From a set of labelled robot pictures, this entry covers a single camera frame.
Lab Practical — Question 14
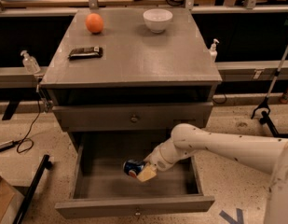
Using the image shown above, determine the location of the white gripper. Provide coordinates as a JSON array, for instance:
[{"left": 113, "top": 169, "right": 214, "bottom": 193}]
[{"left": 137, "top": 147, "right": 172, "bottom": 182}]

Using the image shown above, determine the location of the blue pepsi can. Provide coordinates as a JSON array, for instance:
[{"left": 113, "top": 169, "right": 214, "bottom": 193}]
[{"left": 123, "top": 159, "right": 145, "bottom": 178}]

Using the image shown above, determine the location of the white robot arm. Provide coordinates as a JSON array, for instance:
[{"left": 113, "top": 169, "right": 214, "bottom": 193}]
[{"left": 137, "top": 123, "right": 288, "bottom": 224}]

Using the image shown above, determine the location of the open bottom drawer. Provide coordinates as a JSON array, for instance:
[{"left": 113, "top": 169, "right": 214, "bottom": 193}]
[{"left": 55, "top": 130, "right": 214, "bottom": 218}]

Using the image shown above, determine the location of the closed middle drawer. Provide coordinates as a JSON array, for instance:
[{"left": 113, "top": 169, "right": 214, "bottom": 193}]
[{"left": 53, "top": 102, "right": 213, "bottom": 132}]

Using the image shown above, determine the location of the grey wooden drawer cabinet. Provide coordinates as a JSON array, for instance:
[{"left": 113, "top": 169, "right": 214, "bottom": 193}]
[{"left": 40, "top": 7, "right": 222, "bottom": 145}]

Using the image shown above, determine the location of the black stand leg right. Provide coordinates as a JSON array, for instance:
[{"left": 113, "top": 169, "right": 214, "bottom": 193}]
[{"left": 259, "top": 111, "right": 288, "bottom": 138}]

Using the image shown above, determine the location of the black stand leg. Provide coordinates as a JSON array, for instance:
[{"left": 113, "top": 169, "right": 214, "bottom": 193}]
[
  {"left": 259, "top": 111, "right": 288, "bottom": 138},
  {"left": 12, "top": 154, "right": 52, "bottom": 224}
]

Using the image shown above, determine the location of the grabber stick tool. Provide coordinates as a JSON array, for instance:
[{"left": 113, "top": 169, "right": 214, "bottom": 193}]
[{"left": 251, "top": 45, "right": 288, "bottom": 119}]

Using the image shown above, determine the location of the white pump bottle right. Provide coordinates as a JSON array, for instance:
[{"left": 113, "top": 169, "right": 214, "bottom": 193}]
[{"left": 209, "top": 38, "right": 219, "bottom": 61}]

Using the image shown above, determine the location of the dark snack bar wrapper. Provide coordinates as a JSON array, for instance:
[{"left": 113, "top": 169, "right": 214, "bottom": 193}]
[{"left": 68, "top": 46, "right": 103, "bottom": 60}]

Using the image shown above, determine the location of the black stand leg left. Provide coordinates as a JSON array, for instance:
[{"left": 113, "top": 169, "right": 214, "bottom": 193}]
[{"left": 12, "top": 154, "right": 52, "bottom": 224}]

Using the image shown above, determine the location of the cardboard box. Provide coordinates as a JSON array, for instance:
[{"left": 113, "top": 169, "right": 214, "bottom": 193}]
[{"left": 0, "top": 176, "right": 24, "bottom": 224}]

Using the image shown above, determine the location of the black power adapter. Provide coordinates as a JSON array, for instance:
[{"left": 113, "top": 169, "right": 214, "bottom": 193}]
[{"left": 0, "top": 141, "right": 14, "bottom": 152}]

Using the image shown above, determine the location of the white bowl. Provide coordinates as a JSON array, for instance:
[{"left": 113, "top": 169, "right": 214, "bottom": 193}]
[{"left": 143, "top": 8, "right": 173, "bottom": 33}]

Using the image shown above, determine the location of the orange bottle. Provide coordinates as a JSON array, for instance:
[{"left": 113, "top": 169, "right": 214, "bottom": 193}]
[{"left": 280, "top": 87, "right": 288, "bottom": 104}]

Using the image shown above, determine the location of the orange fruit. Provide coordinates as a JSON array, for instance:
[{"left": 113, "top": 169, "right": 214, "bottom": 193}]
[{"left": 85, "top": 13, "right": 103, "bottom": 34}]

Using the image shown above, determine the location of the clear sanitizer bottle left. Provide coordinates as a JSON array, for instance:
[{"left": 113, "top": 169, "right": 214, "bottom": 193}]
[{"left": 21, "top": 50, "right": 40, "bottom": 74}]

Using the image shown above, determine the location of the black power cable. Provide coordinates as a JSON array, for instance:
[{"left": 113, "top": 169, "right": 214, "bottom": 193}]
[{"left": 15, "top": 91, "right": 42, "bottom": 154}]

